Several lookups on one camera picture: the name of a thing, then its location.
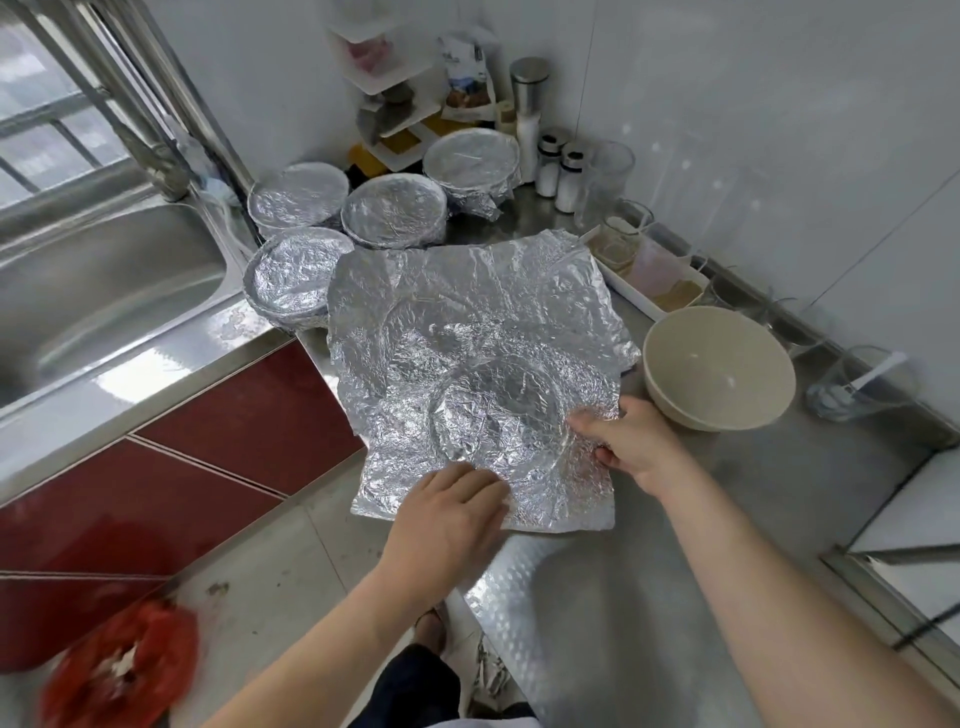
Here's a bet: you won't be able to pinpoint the person's left hand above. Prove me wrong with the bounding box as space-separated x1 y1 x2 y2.
378 461 515 601

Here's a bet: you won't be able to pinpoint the person's right hand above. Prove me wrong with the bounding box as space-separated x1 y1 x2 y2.
568 396 700 501

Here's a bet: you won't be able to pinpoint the aluminium foil sheet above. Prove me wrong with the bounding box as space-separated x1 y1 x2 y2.
325 228 643 535

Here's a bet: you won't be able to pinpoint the person's right forearm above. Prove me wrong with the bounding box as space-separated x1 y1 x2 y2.
646 463 960 728

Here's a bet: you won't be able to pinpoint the person's left forearm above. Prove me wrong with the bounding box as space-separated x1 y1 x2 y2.
201 571 460 728

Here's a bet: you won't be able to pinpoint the beige ceramic bowl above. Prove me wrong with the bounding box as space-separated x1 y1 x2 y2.
642 305 798 433

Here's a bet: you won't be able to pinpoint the person's shoe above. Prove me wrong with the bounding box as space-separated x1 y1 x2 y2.
414 606 452 655

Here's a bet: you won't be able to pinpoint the white rectangular tray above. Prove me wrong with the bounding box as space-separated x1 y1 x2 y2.
580 223 711 324

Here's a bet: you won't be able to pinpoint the small glass jar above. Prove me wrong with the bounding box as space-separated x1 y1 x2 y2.
598 200 655 269

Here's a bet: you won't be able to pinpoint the person's dark trousers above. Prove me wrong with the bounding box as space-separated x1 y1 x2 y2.
366 643 540 728

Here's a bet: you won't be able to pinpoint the red cabinet door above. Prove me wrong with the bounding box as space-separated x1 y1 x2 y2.
133 340 367 501
0 576 168 674
0 438 286 580

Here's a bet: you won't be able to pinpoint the tall clear glass cup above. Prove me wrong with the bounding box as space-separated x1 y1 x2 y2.
580 140 637 228

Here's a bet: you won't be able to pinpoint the glass shaker with black lid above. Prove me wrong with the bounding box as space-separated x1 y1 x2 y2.
555 145 588 215
534 133 569 198

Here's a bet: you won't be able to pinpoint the glass cup with white spoon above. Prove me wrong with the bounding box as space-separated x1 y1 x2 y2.
807 345 921 424

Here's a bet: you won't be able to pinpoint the foil-covered bowl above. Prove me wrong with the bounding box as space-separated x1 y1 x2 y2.
246 162 351 240
242 226 356 333
340 172 450 251
421 126 522 224

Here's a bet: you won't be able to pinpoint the white plastic bottle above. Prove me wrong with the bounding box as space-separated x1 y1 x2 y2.
515 111 543 185

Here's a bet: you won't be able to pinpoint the white cooktop appliance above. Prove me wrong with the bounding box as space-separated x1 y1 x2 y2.
820 448 960 680

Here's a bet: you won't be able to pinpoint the stainless steel canister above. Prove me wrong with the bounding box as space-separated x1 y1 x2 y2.
509 57 552 115

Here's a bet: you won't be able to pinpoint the white food packet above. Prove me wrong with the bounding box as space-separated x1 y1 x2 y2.
438 32 498 123

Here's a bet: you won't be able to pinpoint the red plastic trash bag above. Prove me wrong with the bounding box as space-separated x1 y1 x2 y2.
39 598 201 728

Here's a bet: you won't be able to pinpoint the white corner shelf rack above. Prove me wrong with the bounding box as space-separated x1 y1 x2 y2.
324 13 453 175

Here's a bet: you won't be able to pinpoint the stainless steel sink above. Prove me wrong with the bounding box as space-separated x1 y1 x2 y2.
0 196 232 412

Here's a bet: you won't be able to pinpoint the stainless steel faucet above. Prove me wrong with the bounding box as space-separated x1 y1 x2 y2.
6 0 194 204

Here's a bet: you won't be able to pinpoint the window with metal bars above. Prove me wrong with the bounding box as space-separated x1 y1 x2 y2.
0 0 162 211

